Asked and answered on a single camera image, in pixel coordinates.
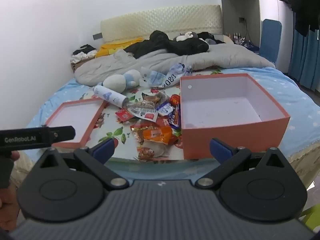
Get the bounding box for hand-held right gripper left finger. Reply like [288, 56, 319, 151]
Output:
[32, 137, 129, 191]

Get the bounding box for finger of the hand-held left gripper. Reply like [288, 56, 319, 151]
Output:
[47, 126, 76, 146]

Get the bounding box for red clear snack packet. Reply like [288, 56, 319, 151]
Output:
[137, 140, 173, 159]

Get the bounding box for white wardrobe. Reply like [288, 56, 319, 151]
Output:
[218, 0, 262, 45]

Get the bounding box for black charger with cable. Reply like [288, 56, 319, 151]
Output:
[239, 17, 251, 42]

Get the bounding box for brown clear snack packet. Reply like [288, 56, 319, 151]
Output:
[141, 91, 170, 105]

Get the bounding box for black jacket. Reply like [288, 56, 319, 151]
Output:
[125, 30, 210, 58]

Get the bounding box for green plastic stool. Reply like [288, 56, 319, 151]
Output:
[299, 209, 320, 230]

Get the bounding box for clear plastic bag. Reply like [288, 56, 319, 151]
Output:
[140, 66, 167, 88]

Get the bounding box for blue curtain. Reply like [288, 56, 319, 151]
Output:
[287, 29, 320, 92]

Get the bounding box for yellow pillow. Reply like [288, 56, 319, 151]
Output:
[95, 37, 144, 58]

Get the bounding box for pink box lid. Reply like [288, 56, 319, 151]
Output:
[44, 97, 108, 149]

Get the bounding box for white blue plush toy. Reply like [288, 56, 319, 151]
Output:
[102, 69, 142, 92]

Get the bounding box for blue floral bed sheet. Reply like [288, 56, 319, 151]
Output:
[25, 66, 320, 163]

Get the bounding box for white spray can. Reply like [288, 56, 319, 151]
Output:
[93, 85, 129, 108]

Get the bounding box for dark folded clothes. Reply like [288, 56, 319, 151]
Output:
[197, 31, 233, 46]

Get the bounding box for black white plush toy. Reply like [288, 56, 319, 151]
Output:
[173, 31, 199, 42]

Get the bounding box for blue white plastic bag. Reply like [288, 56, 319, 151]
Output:
[160, 63, 193, 88]

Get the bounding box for beige lace bed skirt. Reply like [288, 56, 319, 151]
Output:
[10, 140, 320, 189]

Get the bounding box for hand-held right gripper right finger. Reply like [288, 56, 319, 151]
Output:
[195, 137, 293, 189]

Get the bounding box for red orange snack packet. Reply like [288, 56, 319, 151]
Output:
[130, 117, 173, 130]

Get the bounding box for purple snack packet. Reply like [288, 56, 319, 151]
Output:
[169, 104, 182, 130]

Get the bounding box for grey quilt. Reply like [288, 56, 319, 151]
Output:
[74, 41, 275, 85]

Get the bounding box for wooden bedside table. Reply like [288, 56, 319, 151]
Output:
[71, 60, 86, 73]

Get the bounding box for pile of clothes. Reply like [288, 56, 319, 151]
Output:
[70, 44, 97, 64]

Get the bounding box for person's left hand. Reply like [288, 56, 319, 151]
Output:
[0, 152, 21, 231]

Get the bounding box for blue white snack packet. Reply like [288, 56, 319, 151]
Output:
[156, 100, 174, 117]

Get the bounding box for black hanging coat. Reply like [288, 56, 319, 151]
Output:
[276, 0, 320, 40]

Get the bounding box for blue chair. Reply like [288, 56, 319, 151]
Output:
[259, 19, 282, 67]

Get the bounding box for pink cardboard box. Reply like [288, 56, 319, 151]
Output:
[180, 73, 291, 160]

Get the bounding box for cream padded headboard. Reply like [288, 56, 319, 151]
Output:
[100, 4, 223, 42]

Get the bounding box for small bottles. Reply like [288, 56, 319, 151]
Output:
[226, 32, 247, 43]

